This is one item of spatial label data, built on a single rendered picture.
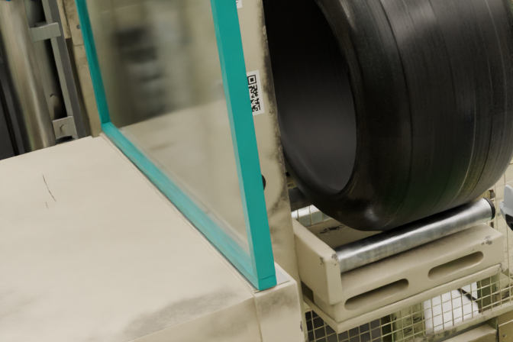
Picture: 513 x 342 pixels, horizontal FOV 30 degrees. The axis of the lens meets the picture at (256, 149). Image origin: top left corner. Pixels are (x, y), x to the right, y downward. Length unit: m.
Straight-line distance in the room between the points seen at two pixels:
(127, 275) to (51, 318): 0.09
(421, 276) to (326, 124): 0.43
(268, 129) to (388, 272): 0.34
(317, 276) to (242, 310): 0.77
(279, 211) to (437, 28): 0.42
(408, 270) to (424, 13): 0.47
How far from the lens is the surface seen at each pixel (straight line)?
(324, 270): 1.62
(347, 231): 1.99
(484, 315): 2.60
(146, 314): 0.89
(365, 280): 1.69
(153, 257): 0.99
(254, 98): 1.58
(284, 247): 1.70
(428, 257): 1.75
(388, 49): 1.48
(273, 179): 1.64
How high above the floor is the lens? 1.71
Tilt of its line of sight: 22 degrees down
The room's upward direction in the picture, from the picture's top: 8 degrees counter-clockwise
